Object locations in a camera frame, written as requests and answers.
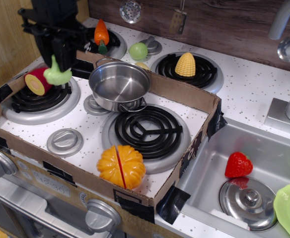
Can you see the light green toy broccoli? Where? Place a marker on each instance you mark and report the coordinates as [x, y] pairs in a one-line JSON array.
[[54, 76]]

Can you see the grey stove knob back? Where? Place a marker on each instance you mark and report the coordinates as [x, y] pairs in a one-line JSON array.
[[153, 46]]

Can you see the grey sink faucet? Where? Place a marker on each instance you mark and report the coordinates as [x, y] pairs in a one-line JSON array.
[[280, 21]]

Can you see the steel pot lid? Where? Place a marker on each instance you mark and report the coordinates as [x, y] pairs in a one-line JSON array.
[[250, 201]]

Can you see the grey stove knob front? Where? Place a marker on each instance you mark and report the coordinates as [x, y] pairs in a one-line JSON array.
[[65, 142]]

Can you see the green toy apple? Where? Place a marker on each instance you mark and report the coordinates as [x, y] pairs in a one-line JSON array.
[[138, 51]]

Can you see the light green plate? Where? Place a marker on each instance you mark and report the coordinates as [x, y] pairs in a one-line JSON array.
[[282, 207]]

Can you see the red toy strawberry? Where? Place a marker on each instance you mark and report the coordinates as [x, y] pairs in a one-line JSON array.
[[238, 165]]

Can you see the grey oven knob right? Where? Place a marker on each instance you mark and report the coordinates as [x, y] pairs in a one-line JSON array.
[[101, 217]]

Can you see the yellow toy potato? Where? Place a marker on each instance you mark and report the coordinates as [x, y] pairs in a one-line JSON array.
[[142, 65]]

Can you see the red yellow halved toy fruit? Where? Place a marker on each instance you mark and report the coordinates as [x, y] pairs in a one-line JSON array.
[[36, 81]]

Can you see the grey faucet handle base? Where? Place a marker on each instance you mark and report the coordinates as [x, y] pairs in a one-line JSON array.
[[278, 116]]

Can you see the back left black burner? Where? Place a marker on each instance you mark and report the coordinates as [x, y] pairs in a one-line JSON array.
[[116, 47]]

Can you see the orange toy carrot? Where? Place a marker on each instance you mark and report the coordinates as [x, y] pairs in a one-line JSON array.
[[101, 37]]

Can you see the front right black burner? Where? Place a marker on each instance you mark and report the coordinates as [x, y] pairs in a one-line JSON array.
[[158, 133]]

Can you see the yellow toy corn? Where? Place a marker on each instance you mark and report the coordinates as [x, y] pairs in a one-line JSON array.
[[186, 65]]

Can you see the orange toy pumpkin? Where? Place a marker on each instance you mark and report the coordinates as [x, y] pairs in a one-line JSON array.
[[122, 165]]

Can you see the grey stove knob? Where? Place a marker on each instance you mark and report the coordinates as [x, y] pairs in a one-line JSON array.
[[153, 46], [91, 107], [65, 142]]

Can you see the hanging perforated steel skimmer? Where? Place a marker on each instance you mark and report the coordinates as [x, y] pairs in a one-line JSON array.
[[131, 11]]

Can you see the grey oven door handle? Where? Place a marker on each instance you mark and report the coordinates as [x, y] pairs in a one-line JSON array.
[[45, 215]]

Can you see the front left black burner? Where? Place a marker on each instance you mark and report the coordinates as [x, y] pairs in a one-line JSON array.
[[27, 108]]

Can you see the brown cardboard fence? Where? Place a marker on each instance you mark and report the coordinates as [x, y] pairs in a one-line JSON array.
[[75, 179]]

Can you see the steel sink basin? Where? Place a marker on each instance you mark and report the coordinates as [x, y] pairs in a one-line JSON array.
[[270, 155]]

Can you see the hanging small metal grater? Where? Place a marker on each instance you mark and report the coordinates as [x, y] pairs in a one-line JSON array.
[[178, 19]]

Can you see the back right black burner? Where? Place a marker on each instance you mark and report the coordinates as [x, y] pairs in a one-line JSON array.
[[208, 77]]

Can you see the stainless steel pot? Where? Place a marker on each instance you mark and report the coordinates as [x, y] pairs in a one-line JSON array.
[[119, 86]]

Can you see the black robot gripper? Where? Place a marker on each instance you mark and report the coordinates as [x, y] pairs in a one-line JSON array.
[[56, 30]]

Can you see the grey stove knob middle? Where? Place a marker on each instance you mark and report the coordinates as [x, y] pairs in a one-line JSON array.
[[91, 107]]

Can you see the black burner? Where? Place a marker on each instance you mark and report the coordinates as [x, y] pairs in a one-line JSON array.
[[116, 47], [158, 133], [208, 77], [27, 108]]

